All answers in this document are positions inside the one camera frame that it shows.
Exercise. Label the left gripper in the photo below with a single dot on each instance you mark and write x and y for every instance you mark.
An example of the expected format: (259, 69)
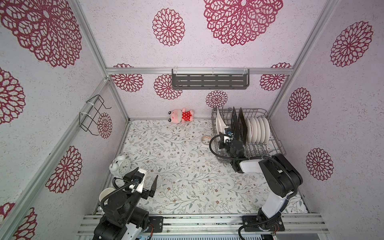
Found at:
(146, 193)

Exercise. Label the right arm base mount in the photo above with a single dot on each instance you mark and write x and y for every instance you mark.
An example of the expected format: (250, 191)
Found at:
(259, 222)

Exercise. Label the grey wall shelf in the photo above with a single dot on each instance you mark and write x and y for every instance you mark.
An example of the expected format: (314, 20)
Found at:
(211, 81)

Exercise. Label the tape roll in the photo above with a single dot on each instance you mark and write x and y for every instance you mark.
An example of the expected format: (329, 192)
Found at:
(206, 140)

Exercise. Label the rear black square plate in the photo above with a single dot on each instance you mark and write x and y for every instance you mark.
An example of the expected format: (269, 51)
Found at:
(242, 127)

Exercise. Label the black wire wall rack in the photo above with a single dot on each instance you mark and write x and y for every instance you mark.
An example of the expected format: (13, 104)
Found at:
(96, 121)

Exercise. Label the white alarm clock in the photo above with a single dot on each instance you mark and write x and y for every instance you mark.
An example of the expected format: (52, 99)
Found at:
(120, 166)

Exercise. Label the pink plush toy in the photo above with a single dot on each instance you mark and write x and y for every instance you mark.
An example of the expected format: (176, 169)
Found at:
(181, 116)

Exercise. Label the white cup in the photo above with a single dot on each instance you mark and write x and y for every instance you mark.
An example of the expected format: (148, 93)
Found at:
(105, 192)

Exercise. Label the grey wire dish rack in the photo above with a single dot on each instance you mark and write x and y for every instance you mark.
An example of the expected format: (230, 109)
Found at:
(272, 147)

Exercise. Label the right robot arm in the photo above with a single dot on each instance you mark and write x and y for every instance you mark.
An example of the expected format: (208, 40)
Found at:
(282, 178)

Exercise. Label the black square plate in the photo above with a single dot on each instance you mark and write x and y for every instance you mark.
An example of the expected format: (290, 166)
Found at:
(235, 126)
(242, 127)

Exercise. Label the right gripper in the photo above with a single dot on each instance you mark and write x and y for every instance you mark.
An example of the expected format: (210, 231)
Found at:
(222, 143)

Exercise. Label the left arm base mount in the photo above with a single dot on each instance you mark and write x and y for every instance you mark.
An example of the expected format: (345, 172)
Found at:
(155, 224)

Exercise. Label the front black square plate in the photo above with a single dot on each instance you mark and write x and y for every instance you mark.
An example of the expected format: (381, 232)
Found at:
(235, 126)

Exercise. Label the round white plate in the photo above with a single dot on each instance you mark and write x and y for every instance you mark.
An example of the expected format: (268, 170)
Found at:
(262, 131)
(267, 130)
(254, 128)
(249, 131)
(258, 140)

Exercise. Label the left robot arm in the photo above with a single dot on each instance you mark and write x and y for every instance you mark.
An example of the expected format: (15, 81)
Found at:
(123, 219)

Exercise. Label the white square plate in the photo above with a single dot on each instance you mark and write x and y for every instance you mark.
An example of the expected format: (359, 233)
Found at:
(217, 121)
(223, 126)

